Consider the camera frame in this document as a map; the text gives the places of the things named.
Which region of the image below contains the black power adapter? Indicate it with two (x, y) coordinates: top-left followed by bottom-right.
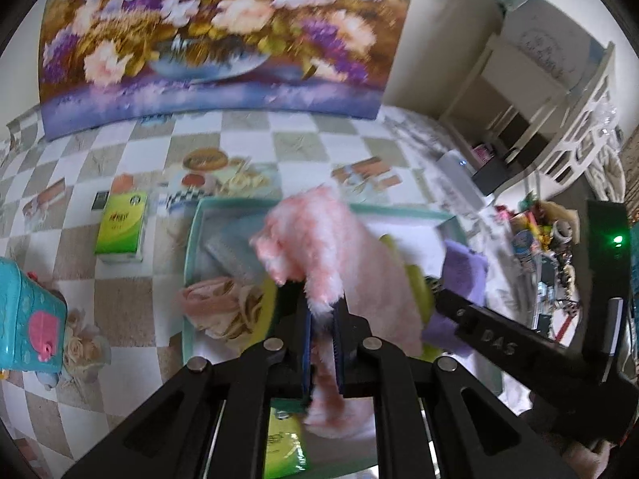
(471, 157), (511, 196)

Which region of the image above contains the white power strip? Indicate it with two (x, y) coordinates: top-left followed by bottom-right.
(435, 149), (486, 210)

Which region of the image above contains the teal shallow cardboard tray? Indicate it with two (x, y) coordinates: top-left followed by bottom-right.
(182, 196), (506, 479)

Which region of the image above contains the small green tissue pack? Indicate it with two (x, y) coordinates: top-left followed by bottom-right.
(263, 409), (309, 479)

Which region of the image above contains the floral painting canvas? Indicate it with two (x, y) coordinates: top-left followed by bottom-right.
(39, 0), (411, 140)

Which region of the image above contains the white wooden shelf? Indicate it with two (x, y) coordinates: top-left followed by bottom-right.
(440, 0), (619, 206)

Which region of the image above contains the purple sachet pouch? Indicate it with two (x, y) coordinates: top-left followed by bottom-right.
(421, 240), (488, 358)

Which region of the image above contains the light blue cloth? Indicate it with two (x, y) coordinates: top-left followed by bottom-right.
(202, 229), (265, 283)

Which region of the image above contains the pink fluffy cloth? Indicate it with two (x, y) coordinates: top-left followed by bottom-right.
(250, 186), (423, 439)

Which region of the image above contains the lime green cloth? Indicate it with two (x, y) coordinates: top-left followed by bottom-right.
(251, 222), (428, 366)

